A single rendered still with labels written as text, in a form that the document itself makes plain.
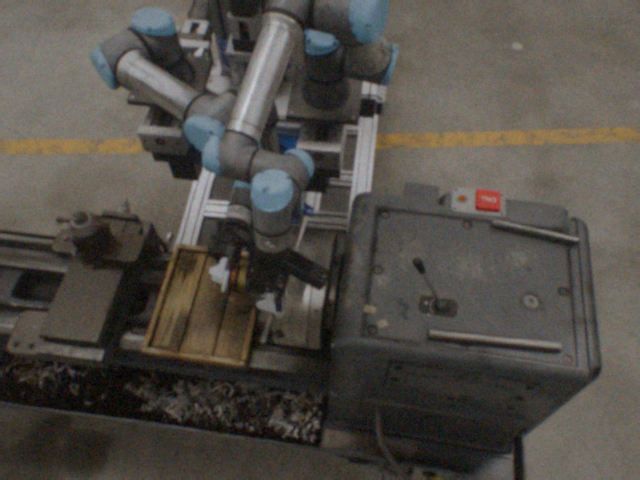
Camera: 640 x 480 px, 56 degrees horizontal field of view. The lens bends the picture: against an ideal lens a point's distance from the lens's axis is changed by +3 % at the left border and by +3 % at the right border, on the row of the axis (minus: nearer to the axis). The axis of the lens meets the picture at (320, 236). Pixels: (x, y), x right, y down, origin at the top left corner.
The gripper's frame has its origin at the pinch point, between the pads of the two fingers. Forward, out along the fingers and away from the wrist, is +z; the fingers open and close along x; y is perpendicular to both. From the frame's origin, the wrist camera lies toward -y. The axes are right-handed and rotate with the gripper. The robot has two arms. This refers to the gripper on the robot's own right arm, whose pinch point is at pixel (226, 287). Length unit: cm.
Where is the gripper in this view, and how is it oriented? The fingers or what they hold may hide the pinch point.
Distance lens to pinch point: 161.7
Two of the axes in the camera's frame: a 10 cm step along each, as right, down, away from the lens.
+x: -0.1, -5.2, -8.5
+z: -1.5, 8.5, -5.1
